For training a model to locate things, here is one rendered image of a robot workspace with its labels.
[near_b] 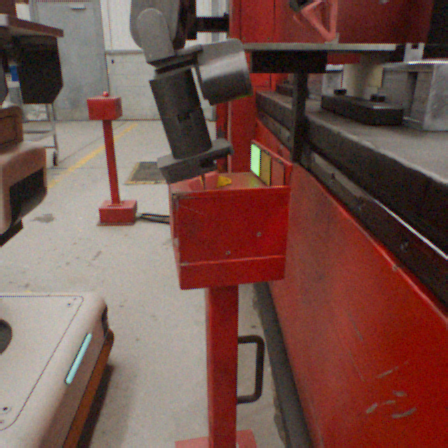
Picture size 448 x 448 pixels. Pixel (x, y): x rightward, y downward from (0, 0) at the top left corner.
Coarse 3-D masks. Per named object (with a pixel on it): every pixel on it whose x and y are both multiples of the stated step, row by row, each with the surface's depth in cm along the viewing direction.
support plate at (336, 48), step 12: (252, 48) 65; (264, 48) 65; (276, 48) 65; (288, 48) 65; (300, 48) 65; (312, 48) 65; (324, 48) 66; (336, 48) 66; (348, 48) 66; (360, 48) 66; (372, 48) 66; (384, 48) 66
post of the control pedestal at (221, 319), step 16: (208, 288) 65; (224, 288) 65; (208, 304) 67; (224, 304) 67; (208, 320) 68; (224, 320) 68; (208, 336) 70; (224, 336) 69; (208, 352) 72; (224, 352) 71; (208, 368) 74; (224, 368) 72; (208, 384) 77; (224, 384) 74; (208, 400) 80; (224, 400) 76; (208, 416) 83; (224, 416) 77; (224, 432) 79
